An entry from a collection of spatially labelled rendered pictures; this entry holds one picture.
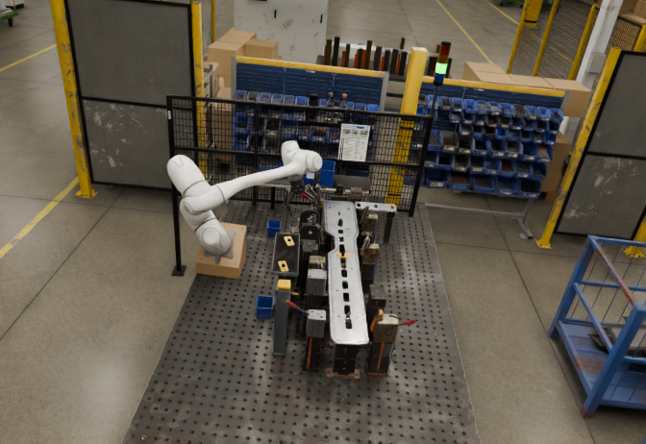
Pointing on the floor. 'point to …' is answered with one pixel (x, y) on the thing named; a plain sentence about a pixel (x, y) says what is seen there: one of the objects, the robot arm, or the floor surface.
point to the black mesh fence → (273, 149)
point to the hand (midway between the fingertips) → (303, 211)
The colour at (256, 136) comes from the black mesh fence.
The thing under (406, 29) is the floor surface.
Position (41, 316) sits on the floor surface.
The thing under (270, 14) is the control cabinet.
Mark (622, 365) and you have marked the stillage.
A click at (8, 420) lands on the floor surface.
